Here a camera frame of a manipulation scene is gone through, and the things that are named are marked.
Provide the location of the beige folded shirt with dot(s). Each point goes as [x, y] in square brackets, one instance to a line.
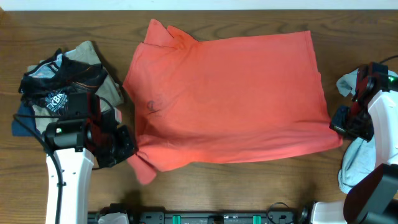
[85, 52]

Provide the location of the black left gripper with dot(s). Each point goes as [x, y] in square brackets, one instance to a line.
[125, 142]

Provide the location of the light grey blue shirt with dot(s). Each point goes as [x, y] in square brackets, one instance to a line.
[361, 157]

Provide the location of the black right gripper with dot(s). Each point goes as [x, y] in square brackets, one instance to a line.
[339, 119]

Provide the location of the red orange polo shirt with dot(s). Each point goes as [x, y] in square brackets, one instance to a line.
[241, 99]

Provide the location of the black patterned jersey shirt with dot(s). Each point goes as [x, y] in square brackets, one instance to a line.
[51, 82]

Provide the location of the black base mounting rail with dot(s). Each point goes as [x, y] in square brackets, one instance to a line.
[277, 213]

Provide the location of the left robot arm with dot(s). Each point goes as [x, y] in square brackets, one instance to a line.
[83, 139]

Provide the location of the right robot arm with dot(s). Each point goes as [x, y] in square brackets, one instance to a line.
[373, 115]

